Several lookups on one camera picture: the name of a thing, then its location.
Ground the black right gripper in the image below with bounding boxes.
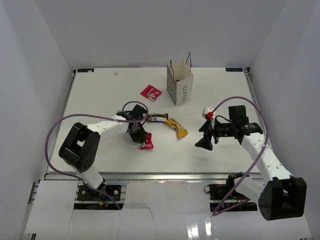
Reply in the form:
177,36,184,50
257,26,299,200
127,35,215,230
195,117,236,151

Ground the red snack packet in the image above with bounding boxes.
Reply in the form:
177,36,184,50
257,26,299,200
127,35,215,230
140,85,162,102
138,133,154,150

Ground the yellow M&M's packet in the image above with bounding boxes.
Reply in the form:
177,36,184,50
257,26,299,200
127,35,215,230
164,117,188,139

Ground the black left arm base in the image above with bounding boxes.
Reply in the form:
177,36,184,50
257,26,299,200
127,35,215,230
73,184,124,211

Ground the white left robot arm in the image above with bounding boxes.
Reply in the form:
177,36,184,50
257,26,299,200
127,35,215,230
58,104,148,200

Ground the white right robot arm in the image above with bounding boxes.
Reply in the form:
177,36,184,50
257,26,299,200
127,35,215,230
195,120,307,221

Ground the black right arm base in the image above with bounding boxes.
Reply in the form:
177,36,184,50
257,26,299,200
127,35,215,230
203,173,258,212

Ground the white paper coffee bag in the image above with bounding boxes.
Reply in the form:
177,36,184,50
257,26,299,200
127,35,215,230
166,52,194,106

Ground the brown chocolate bar wrapper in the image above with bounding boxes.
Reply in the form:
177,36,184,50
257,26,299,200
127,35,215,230
146,113,169,123

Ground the black corner label right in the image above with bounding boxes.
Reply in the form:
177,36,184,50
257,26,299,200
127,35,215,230
225,67,243,72

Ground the black corner label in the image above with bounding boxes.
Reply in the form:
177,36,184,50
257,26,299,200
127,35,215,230
76,68,95,73
225,67,243,72

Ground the black corner label left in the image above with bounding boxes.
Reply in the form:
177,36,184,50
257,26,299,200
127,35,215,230
76,68,95,73

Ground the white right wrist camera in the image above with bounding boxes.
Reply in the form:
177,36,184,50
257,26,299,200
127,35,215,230
202,106,215,126

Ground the aluminium table edge rail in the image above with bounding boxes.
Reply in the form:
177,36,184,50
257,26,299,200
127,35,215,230
19,67,286,240

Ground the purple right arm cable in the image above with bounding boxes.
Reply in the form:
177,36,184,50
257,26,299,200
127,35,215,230
211,96,270,217

